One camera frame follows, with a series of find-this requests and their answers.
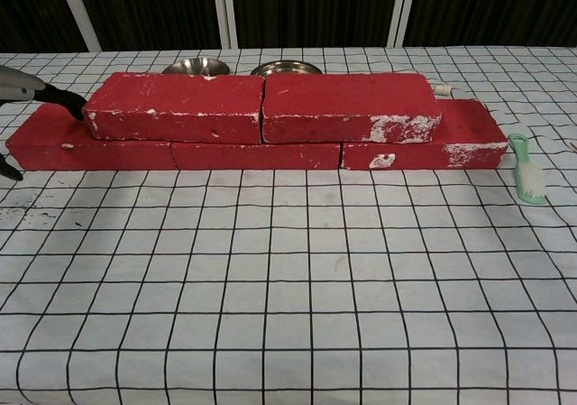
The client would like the shallow steel plate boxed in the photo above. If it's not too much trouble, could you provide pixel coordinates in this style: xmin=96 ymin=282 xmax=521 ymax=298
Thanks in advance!
xmin=160 ymin=56 xmax=231 ymax=77

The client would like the checkered tablecloth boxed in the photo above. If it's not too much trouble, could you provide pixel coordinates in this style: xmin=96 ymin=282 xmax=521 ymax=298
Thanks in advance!
xmin=0 ymin=46 xmax=577 ymax=405

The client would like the green scrub brush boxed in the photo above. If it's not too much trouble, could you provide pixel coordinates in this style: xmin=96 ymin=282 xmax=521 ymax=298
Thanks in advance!
xmin=508 ymin=133 xmax=551 ymax=206

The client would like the steel bowl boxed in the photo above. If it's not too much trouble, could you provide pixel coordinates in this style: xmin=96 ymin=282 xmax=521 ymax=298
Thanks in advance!
xmin=249 ymin=60 xmax=324 ymax=77

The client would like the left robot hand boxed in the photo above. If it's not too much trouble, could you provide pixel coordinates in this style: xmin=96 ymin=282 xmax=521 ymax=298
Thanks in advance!
xmin=0 ymin=64 xmax=87 ymax=181

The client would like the clear rod with white tip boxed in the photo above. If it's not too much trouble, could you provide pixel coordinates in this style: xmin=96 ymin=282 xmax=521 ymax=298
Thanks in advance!
xmin=432 ymin=82 xmax=465 ymax=98

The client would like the red brick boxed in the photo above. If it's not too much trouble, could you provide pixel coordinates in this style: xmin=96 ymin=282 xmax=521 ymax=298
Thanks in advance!
xmin=169 ymin=141 xmax=343 ymax=171
xmin=338 ymin=98 xmax=510 ymax=171
xmin=261 ymin=73 xmax=443 ymax=145
xmin=5 ymin=102 xmax=175 ymax=171
xmin=83 ymin=71 xmax=266 ymax=144

